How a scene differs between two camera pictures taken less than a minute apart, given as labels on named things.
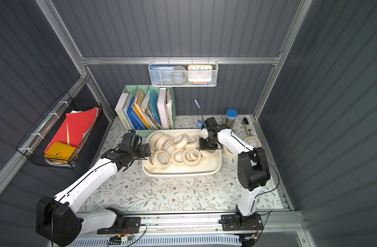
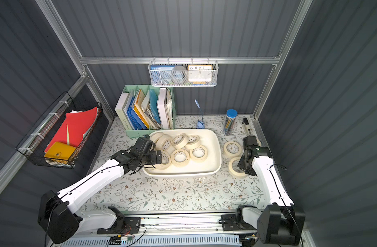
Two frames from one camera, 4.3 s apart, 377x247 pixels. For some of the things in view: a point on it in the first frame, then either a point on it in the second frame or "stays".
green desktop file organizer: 146,108 stays
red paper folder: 78,124 stays
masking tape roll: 163,143 stays
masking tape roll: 191,163 to 198,159
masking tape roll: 156,164 stays
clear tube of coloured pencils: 231,115 stays
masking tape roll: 209,155 to 235,174
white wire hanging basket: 202,73 stays
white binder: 162,109 stays
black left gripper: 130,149 to 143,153
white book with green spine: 119,108 stays
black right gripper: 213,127 to 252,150
